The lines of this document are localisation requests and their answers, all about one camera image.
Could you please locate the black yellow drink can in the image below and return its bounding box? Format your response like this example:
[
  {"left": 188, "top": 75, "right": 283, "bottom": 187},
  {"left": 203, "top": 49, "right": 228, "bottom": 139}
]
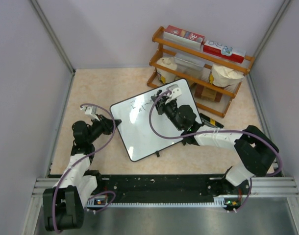
[{"left": 199, "top": 113, "right": 224, "bottom": 129}]

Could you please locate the white whiteboard black frame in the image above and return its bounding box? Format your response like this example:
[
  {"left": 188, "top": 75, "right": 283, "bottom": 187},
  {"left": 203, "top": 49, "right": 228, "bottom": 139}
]
[{"left": 109, "top": 78, "right": 203, "bottom": 162}]

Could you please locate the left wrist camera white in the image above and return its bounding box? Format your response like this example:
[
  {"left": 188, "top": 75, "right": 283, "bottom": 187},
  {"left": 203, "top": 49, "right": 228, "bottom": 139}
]
[{"left": 80, "top": 105, "right": 98, "bottom": 119}]

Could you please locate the white paper bag left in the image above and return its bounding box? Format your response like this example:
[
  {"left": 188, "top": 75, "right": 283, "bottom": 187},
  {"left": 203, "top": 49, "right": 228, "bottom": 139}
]
[{"left": 156, "top": 56, "right": 177, "bottom": 84}]

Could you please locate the red white box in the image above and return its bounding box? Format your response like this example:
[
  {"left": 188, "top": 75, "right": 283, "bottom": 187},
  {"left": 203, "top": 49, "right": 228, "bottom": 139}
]
[
  {"left": 203, "top": 40, "right": 246, "bottom": 63},
  {"left": 163, "top": 25, "right": 205, "bottom": 50}
]

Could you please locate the red white box right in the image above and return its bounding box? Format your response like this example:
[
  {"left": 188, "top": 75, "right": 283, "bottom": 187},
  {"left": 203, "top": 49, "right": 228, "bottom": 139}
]
[{"left": 203, "top": 40, "right": 246, "bottom": 63}]

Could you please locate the brown scouring pad pack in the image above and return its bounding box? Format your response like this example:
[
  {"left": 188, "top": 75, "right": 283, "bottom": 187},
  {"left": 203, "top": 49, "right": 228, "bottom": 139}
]
[{"left": 194, "top": 84, "right": 223, "bottom": 102}]

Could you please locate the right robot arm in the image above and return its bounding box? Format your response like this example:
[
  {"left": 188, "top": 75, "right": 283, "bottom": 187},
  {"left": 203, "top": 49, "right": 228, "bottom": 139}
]
[{"left": 151, "top": 91, "right": 279, "bottom": 194}]

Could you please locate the clear plastic box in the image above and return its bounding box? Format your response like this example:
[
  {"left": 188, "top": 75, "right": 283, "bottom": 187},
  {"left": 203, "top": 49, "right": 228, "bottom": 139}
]
[{"left": 174, "top": 53, "right": 205, "bottom": 74}]

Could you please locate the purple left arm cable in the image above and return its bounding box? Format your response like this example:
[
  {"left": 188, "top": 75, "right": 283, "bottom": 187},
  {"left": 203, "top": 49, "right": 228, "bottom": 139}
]
[{"left": 52, "top": 103, "right": 117, "bottom": 233}]

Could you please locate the white paper bag right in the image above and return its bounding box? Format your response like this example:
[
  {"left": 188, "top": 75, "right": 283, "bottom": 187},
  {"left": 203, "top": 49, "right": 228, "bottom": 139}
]
[{"left": 209, "top": 63, "right": 245, "bottom": 88}]

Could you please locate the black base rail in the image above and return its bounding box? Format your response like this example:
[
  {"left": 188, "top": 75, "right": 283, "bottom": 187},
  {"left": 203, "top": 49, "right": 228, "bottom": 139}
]
[{"left": 91, "top": 172, "right": 259, "bottom": 203}]

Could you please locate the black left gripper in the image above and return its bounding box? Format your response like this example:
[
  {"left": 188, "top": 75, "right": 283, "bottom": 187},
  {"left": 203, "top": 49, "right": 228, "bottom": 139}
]
[{"left": 87, "top": 114, "right": 121, "bottom": 143}]

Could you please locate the orange wooden shelf rack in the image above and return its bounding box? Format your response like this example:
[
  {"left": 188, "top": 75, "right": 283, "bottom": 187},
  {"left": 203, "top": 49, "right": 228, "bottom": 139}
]
[{"left": 147, "top": 26, "right": 255, "bottom": 118}]

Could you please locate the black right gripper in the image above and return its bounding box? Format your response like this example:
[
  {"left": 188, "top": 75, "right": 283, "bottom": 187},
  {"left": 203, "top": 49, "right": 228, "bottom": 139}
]
[{"left": 153, "top": 95, "right": 183, "bottom": 131}]

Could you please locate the grey cable duct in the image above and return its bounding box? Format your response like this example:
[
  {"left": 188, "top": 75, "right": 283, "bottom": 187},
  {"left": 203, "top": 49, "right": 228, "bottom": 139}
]
[{"left": 86, "top": 196, "right": 241, "bottom": 210}]

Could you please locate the red white box left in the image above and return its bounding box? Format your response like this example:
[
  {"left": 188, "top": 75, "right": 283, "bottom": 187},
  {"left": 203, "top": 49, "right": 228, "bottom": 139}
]
[{"left": 163, "top": 25, "right": 205, "bottom": 50}]

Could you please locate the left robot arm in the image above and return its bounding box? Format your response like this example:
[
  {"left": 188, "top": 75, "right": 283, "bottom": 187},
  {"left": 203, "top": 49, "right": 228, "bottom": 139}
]
[{"left": 43, "top": 115, "right": 122, "bottom": 232}]

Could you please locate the white paper bag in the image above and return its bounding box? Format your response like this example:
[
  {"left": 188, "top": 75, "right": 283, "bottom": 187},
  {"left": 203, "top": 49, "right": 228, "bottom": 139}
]
[
  {"left": 209, "top": 63, "right": 245, "bottom": 88},
  {"left": 156, "top": 56, "right": 177, "bottom": 84}
]

